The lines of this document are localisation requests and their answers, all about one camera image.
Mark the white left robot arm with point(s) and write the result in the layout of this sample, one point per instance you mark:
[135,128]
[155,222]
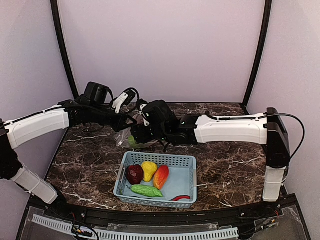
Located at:
[96,105]

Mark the dark red toy pepper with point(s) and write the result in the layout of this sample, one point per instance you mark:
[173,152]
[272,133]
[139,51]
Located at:
[134,174]

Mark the light blue plastic basket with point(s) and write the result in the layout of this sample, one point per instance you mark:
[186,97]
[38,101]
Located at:
[182,180]

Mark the black front frame rail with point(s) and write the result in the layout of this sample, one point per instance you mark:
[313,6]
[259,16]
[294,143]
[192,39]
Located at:
[101,217]

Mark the clear zip top bag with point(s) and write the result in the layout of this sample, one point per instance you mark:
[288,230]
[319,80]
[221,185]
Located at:
[121,139]

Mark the green toy pepper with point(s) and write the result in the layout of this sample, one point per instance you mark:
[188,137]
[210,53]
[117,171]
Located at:
[133,145]

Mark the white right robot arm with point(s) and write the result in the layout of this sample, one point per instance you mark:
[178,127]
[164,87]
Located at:
[267,129]

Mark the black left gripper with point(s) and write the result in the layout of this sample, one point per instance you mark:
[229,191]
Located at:
[122,123]

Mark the black right frame post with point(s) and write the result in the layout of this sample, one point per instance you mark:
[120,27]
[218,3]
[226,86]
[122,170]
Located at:
[259,53]

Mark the red toy chili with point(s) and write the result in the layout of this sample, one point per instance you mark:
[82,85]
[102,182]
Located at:
[181,197]

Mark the white slotted cable duct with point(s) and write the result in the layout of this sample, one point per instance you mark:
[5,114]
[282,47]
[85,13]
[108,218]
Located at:
[136,232]

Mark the orange red toy pepper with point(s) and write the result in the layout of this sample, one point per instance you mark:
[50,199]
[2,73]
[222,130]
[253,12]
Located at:
[160,177]

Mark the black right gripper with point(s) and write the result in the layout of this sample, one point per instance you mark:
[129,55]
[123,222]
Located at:
[144,135]

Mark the yellow toy pepper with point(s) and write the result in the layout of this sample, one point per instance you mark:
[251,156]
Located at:
[149,169]

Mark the black enclosure frame post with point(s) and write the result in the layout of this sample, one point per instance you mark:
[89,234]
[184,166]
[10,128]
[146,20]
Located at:
[62,47]

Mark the green toy bitter gourd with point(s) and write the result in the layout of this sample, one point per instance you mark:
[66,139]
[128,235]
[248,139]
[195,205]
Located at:
[146,190]

